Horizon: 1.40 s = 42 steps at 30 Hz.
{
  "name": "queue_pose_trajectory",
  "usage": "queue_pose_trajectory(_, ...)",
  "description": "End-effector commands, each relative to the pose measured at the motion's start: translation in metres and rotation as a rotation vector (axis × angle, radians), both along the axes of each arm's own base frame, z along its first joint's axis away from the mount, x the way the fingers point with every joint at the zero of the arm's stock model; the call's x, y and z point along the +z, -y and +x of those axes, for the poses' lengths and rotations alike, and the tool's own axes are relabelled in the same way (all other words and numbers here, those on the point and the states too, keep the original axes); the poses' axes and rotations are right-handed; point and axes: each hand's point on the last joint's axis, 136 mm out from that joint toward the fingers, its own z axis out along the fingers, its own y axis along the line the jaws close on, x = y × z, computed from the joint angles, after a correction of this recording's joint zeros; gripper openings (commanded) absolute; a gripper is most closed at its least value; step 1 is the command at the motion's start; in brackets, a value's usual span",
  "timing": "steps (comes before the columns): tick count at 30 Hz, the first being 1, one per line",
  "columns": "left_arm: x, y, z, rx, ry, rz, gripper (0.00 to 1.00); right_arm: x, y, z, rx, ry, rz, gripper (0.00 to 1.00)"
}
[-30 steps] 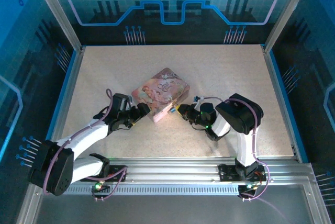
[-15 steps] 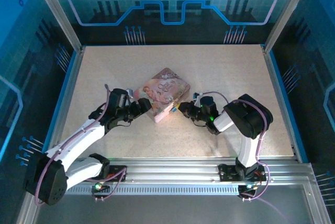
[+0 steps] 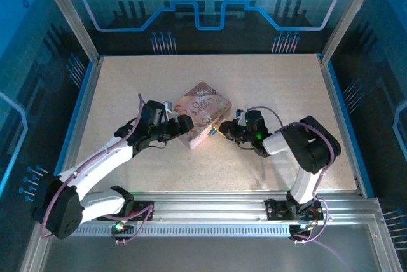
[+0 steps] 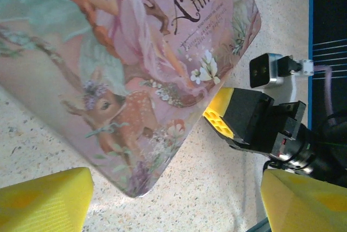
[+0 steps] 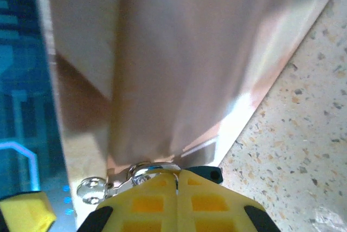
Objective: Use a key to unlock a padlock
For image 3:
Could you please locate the right status LED board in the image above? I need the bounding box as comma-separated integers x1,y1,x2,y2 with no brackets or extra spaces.
289,222,314,238

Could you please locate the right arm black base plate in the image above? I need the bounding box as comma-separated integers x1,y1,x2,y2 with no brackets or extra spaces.
265,198,325,222

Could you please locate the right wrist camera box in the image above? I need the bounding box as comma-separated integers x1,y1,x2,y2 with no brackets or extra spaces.
235,107,249,123

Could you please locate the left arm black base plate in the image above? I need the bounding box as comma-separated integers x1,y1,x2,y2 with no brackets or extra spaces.
97,200,156,222

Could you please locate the aluminium frame post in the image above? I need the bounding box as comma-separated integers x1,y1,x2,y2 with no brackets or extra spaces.
319,0,384,65
34,0,104,65

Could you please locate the left aluminium side rail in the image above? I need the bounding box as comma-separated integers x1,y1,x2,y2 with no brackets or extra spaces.
52,55,104,198

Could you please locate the left aluminium frame post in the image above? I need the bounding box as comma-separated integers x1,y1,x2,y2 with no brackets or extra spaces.
34,0,104,65

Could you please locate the right aluminium frame post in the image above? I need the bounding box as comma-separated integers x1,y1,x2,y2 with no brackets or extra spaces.
319,0,384,65

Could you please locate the aluminium side rail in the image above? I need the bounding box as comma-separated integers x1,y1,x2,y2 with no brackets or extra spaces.
317,54,371,198
52,55,104,198

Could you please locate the status led board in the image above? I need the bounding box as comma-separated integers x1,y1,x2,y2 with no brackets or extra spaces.
111,219,134,238
289,222,314,238

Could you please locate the right aluminium side rail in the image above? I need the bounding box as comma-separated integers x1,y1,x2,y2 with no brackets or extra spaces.
317,54,371,198

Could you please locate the aluminium mounting rail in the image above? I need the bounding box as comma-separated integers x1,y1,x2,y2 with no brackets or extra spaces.
79,191,382,225

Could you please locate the slotted grey cable duct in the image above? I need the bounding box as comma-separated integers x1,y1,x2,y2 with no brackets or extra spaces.
76,224,292,237

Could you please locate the grey metal sheet panel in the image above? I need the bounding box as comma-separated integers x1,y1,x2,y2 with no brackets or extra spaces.
43,236,379,272

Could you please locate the left status LED board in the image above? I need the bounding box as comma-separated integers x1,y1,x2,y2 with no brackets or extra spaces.
111,219,134,238

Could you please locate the pink illustrated tin box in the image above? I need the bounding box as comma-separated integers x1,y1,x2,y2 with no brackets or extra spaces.
173,81,233,151

